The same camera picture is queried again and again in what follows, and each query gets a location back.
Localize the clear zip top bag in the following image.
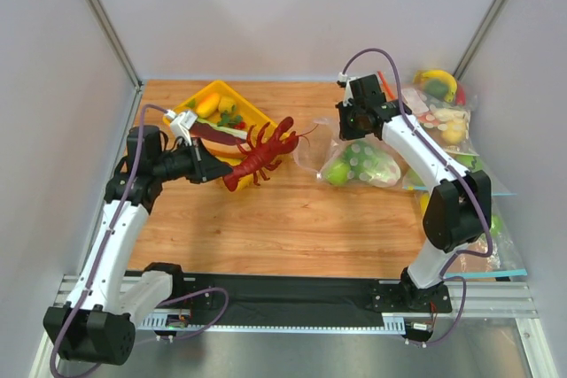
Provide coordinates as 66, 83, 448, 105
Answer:
292, 117, 402, 189

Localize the red fake lobster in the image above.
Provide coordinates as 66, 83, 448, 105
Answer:
222, 116, 317, 192

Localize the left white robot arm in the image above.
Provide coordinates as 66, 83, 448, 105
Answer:
43, 125, 232, 376

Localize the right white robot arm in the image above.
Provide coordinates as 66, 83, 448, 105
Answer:
336, 73, 492, 309

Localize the fake green cabbage leaf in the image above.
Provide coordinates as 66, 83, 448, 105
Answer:
342, 140, 401, 188

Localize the fake cherry tomatoes sprig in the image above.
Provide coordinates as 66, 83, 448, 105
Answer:
217, 112, 246, 130

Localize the fake orange-yellow mango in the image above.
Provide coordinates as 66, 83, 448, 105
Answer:
195, 92, 221, 119

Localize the green fake apple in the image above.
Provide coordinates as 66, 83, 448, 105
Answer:
322, 159, 351, 186

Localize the bag with mixed food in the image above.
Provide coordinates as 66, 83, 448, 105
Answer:
400, 86, 478, 156

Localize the fake yellow banana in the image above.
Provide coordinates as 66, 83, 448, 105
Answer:
414, 69, 458, 104

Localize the bag with yellow-green fruit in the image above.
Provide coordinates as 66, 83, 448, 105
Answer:
414, 190, 431, 219

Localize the blue-zip clear bag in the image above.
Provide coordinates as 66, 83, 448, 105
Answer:
446, 214, 527, 279

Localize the yellow plastic tray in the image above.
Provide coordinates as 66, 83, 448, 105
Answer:
164, 80, 299, 192

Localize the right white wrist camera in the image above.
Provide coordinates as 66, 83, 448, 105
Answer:
337, 72, 353, 104

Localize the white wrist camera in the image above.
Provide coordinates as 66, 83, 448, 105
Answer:
164, 110, 198, 144
337, 72, 353, 104

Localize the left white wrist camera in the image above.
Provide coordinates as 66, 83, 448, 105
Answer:
164, 110, 198, 144

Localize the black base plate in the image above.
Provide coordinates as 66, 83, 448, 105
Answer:
171, 272, 453, 328

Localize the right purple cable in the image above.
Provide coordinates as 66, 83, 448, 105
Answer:
340, 48, 495, 348

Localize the purple cable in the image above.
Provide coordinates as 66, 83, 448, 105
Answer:
340, 48, 495, 348
48, 104, 176, 378

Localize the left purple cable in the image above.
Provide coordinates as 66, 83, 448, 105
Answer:
48, 104, 176, 378

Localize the aluminium frame rail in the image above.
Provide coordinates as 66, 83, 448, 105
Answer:
43, 265, 557, 377

